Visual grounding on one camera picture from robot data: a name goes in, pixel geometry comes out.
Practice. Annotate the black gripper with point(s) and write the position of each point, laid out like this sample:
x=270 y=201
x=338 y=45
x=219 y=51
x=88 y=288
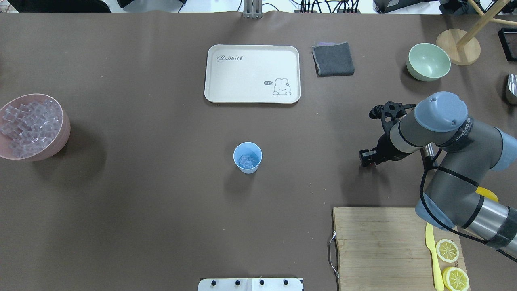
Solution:
x=384 y=148

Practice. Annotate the ice cube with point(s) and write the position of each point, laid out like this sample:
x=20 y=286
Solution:
x=248 y=161

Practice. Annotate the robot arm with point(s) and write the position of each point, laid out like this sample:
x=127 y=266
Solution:
x=472 y=148

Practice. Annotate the light blue plastic cup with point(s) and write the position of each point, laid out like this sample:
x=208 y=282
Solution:
x=247 y=148

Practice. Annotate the wooden cup stand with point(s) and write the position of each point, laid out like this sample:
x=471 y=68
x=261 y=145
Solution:
x=461 y=46

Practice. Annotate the steel ice scoop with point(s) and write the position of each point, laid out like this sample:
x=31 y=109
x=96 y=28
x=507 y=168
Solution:
x=510 y=93

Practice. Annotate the clear ice cubes pile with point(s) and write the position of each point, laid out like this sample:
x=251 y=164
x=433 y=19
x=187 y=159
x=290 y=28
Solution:
x=31 y=127

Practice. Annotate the steel muddler black tip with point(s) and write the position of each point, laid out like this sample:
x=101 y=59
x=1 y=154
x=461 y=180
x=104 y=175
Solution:
x=427 y=153

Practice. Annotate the yellow plastic knife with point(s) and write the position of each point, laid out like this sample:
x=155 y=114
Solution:
x=436 y=271

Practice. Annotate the grey folded cloth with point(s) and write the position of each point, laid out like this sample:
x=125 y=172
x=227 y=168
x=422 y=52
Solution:
x=333 y=60

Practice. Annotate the light green bowl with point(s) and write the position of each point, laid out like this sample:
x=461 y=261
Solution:
x=427 y=62

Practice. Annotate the lower lemon slice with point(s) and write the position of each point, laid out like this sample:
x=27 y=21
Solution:
x=447 y=250

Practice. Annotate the lemon slice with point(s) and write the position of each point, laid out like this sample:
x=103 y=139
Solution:
x=447 y=250
x=455 y=279

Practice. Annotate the upper whole lemon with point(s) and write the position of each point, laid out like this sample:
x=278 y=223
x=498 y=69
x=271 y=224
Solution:
x=487 y=193

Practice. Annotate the upper lemon slice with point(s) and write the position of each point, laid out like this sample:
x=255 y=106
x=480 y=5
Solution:
x=455 y=279

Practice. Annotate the cream rabbit tray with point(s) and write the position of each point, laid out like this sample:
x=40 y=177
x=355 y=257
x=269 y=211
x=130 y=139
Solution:
x=253 y=74

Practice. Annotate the black tray with glasses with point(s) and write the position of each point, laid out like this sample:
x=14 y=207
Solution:
x=508 y=39

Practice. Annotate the pink bowl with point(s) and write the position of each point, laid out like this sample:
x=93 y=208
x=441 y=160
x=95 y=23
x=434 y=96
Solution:
x=54 y=147

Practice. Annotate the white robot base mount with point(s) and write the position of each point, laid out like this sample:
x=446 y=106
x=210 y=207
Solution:
x=251 y=284

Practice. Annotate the aluminium frame post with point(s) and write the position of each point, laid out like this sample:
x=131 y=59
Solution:
x=252 y=9

